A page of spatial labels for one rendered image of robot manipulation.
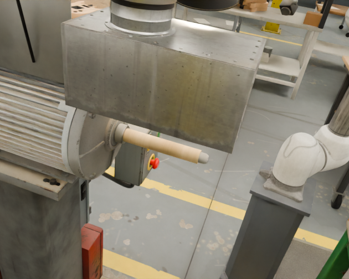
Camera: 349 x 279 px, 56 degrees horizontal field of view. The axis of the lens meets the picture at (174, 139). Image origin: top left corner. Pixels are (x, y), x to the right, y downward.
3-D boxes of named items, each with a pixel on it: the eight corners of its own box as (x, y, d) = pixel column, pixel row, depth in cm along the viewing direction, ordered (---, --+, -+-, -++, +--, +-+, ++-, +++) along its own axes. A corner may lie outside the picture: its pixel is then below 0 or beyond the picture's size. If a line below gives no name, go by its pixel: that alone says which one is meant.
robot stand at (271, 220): (232, 246, 211) (263, 160, 173) (275, 265, 203) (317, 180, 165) (219, 279, 190) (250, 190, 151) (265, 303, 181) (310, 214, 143)
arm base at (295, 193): (262, 165, 169) (266, 156, 166) (306, 181, 162) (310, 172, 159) (253, 184, 155) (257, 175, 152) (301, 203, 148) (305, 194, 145)
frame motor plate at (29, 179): (-63, 158, 85) (-67, 146, 83) (5, 118, 105) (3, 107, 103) (58, 202, 78) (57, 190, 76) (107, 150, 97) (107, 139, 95)
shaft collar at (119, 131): (112, 134, 74) (121, 119, 77) (115, 145, 78) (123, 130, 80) (120, 137, 74) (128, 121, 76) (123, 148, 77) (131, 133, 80)
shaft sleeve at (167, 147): (122, 136, 75) (128, 125, 76) (123, 144, 77) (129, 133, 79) (197, 159, 71) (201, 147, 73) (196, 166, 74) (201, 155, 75)
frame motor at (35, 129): (-56, 155, 82) (-87, 55, 68) (20, 110, 104) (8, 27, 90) (90, 207, 74) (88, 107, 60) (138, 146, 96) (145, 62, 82)
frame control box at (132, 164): (69, 187, 114) (65, 125, 100) (99, 155, 132) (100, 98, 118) (133, 210, 110) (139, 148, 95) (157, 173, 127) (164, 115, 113)
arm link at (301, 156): (264, 168, 157) (278, 129, 145) (293, 161, 165) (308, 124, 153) (287, 190, 146) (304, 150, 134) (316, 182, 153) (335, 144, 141)
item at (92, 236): (39, 275, 145) (30, 217, 125) (56, 253, 155) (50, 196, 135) (90, 296, 140) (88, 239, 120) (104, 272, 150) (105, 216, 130)
